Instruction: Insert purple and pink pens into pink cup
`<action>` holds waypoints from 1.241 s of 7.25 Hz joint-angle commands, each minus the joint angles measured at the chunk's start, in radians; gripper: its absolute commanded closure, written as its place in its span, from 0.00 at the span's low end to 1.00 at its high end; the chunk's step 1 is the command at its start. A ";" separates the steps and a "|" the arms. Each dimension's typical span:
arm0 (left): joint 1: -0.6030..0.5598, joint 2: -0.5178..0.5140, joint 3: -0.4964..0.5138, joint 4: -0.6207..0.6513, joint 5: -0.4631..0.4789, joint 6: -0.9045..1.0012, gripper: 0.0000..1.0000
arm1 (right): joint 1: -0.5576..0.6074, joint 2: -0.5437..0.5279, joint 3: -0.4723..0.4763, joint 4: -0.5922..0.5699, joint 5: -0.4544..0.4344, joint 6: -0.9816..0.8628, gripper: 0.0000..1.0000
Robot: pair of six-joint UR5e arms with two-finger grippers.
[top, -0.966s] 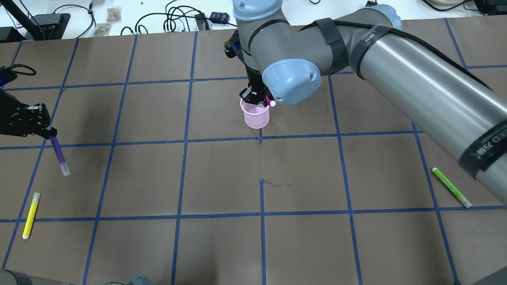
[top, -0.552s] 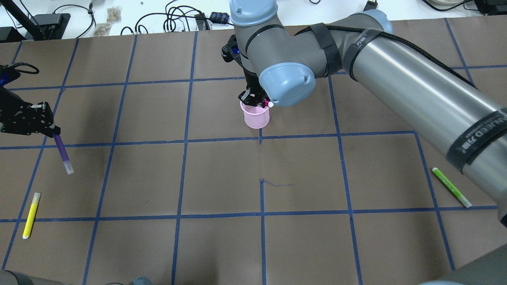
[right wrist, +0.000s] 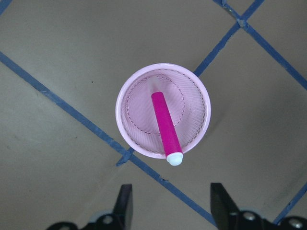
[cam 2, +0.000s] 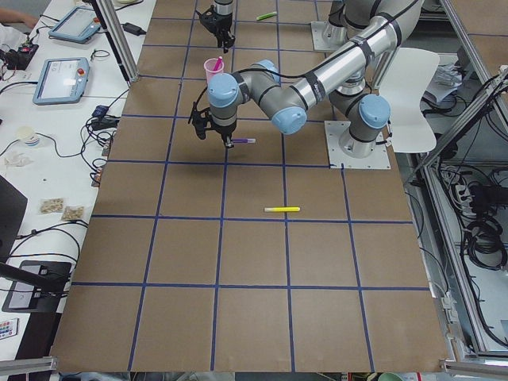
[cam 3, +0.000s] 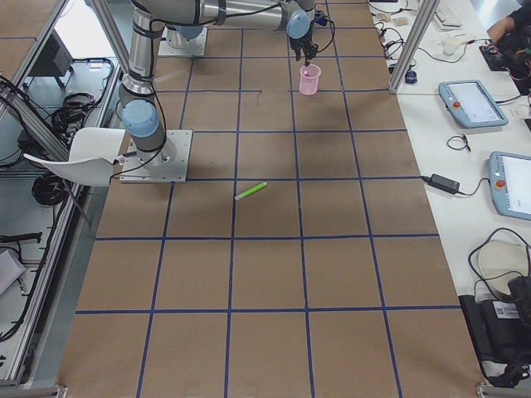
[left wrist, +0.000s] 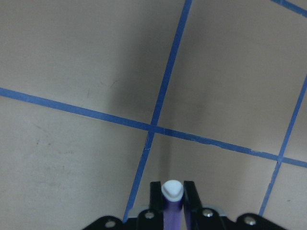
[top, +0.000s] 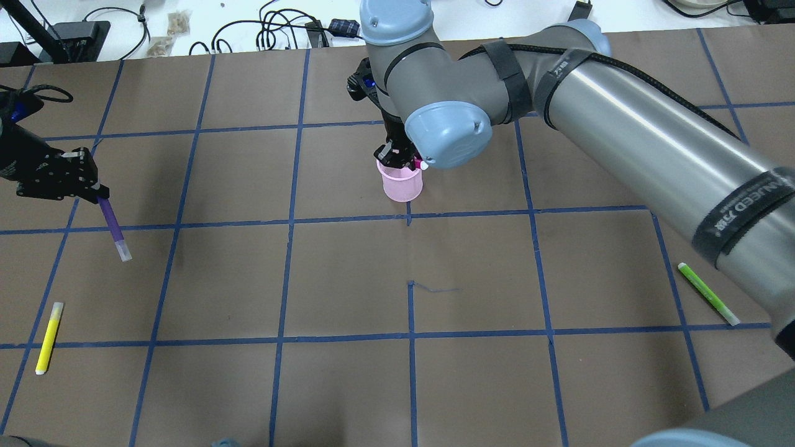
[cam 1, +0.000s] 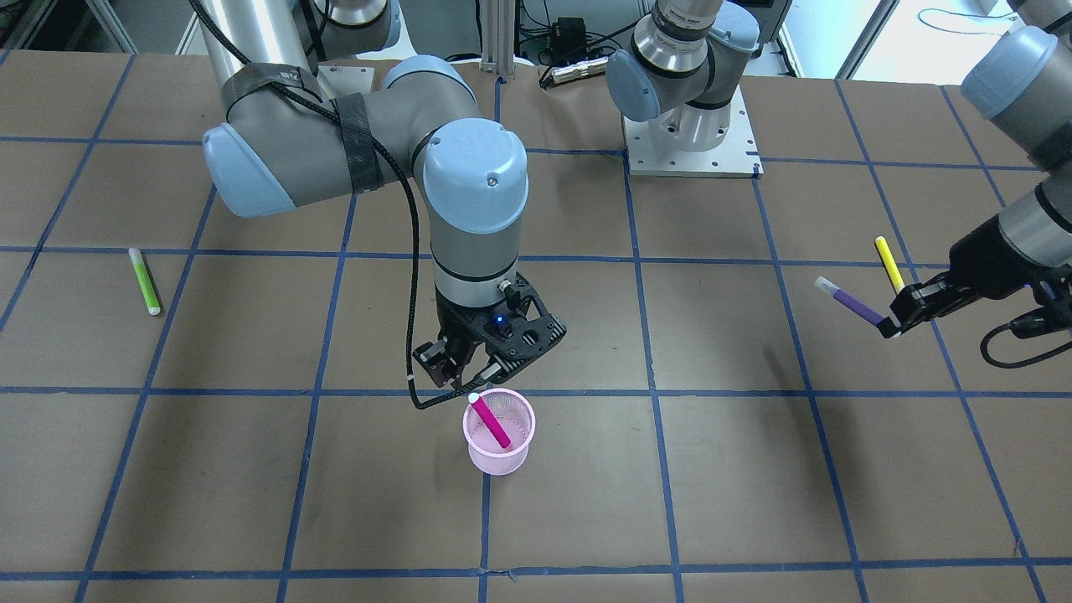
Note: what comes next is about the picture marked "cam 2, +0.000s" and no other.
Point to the blue teach pendant far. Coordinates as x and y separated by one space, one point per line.
78 26

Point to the blue teach pendant near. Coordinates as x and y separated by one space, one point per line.
62 81

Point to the aluminium frame post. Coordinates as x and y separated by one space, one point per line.
111 25

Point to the paper cup with lid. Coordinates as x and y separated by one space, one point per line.
28 136

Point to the black power adapter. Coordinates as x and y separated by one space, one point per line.
133 29

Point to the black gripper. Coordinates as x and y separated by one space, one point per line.
223 25
223 129

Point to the pink marker pen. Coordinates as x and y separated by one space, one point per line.
218 65

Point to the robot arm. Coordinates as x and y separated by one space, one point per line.
367 29
222 7

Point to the snack bag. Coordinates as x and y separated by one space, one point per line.
72 213
51 205

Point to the white plastic chair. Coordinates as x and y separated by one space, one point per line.
401 78

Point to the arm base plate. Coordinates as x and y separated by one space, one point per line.
327 37
346 153

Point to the yellow marker pen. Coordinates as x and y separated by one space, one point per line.
282 209

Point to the pink mesh cup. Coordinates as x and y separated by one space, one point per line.
209 66

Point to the blue teach pendant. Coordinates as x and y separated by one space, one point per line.
62 81
78 26

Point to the green marker pen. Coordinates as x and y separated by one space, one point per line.
266 16

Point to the purple marker pen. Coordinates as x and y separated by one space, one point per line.
244 141

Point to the remote control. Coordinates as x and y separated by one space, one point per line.
9 328

